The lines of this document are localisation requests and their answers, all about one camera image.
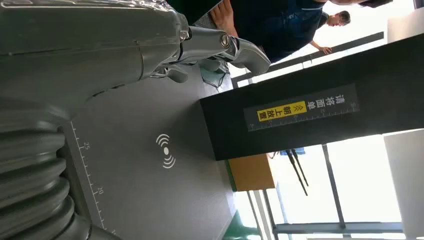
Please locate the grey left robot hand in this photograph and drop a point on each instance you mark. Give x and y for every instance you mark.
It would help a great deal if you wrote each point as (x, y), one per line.
(82, 43)

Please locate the black inbound scanner machine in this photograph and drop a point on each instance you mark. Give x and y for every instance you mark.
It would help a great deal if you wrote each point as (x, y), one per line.
(159, 198)

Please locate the brown cardboard box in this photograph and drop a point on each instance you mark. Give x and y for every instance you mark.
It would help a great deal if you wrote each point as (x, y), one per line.
(251, 172)

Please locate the person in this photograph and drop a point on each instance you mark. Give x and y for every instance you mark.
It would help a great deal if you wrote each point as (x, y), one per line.
(281, 26)
(334, 20)

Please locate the label sticker with yellow patch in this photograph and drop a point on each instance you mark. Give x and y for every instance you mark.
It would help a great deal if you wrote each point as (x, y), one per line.
(298, 109)

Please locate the dark window frame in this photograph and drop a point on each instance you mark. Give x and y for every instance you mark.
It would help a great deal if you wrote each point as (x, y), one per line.
(331, 228)

